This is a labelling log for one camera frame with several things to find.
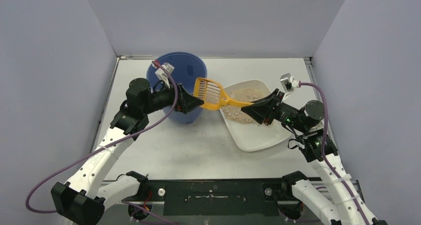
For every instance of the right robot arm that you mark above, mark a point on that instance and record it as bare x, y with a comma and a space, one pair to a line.
345, 206

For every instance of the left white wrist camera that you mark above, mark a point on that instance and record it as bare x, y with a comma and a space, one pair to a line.
163, 71

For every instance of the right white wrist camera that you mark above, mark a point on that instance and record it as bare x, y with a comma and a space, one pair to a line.
289, 83

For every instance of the blue plastic bucket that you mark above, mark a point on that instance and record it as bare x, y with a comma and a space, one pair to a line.
187, 67

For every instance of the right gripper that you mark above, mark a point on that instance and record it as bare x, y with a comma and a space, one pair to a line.
273, 107

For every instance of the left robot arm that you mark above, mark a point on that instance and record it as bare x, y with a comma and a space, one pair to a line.
81, 198

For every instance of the tan cat litter pile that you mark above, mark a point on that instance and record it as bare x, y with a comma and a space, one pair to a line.
246, 94

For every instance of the orange litter scoop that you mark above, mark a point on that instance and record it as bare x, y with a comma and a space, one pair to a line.
214, 95

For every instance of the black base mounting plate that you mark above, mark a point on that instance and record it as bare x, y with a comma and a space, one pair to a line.
222, 197

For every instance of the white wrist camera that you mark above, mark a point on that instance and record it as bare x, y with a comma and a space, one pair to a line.
289, 83
163, 71

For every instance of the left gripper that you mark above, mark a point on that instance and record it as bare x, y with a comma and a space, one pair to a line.
181, 99

